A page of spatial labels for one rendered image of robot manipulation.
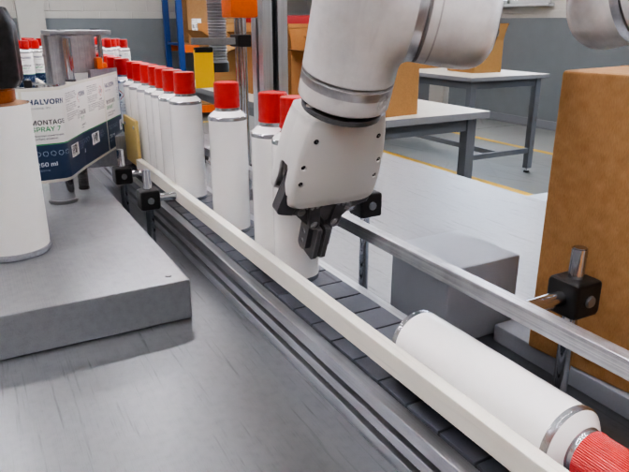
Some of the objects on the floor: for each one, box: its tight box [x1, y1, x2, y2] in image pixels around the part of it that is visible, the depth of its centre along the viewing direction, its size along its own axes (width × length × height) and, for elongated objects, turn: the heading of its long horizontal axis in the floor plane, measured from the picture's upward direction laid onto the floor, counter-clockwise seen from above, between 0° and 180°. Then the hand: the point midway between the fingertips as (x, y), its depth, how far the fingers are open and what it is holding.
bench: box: [417, 67, 549, 172], centre depth 563 cm, size 220×80×78 cm, turn 29°
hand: (314, 235), depth 66 cm, fingers closed, pressing on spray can
